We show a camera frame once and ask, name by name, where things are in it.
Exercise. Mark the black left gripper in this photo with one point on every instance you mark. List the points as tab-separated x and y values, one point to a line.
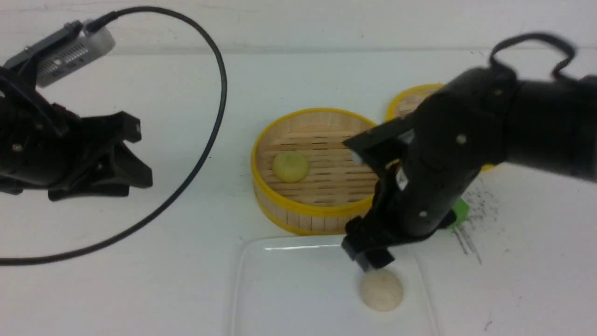
45	146

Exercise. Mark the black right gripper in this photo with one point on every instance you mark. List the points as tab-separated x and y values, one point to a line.
426	160

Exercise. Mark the yellow steamed bun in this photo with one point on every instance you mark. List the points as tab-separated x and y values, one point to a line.
290	166

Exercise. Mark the white steamed bun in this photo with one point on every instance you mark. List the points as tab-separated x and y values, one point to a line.
381	290

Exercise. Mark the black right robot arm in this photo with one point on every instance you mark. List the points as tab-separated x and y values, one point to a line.
549	126

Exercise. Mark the white rectangular plate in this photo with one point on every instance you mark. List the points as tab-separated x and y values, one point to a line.
307	286

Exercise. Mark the bamboo steamer basket yellow rim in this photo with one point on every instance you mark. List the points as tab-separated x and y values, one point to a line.
335	189

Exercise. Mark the green cube block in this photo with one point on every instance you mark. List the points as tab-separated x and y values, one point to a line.
461	209

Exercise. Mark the bamboo steamer lid yellow rim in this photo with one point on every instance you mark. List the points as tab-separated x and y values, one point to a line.
408	100

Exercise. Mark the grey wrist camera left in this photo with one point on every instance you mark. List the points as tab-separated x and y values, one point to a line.
65	51

